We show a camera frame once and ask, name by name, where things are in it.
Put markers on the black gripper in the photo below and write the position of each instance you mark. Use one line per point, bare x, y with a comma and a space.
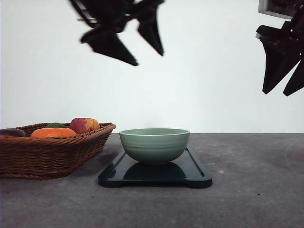
109, 16
284, 49

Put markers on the green ceramic bowl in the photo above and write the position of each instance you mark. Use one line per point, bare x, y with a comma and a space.
154, 145

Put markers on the brown woven wicker basket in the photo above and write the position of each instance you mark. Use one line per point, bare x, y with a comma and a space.
51, 157

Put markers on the red yellow apple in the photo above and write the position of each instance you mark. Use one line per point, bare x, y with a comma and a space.
84, 125

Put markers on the green lime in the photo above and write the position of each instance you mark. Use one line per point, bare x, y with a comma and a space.
55, 125

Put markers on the orange fruit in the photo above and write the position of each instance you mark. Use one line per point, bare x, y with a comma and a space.
52, 132

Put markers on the dark blue rectangular tray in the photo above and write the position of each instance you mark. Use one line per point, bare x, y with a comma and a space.
188, 168

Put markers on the dark red apple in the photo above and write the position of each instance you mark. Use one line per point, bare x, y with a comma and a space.
12, 132

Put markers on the white wall socket right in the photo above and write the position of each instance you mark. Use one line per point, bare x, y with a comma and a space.
282, 9

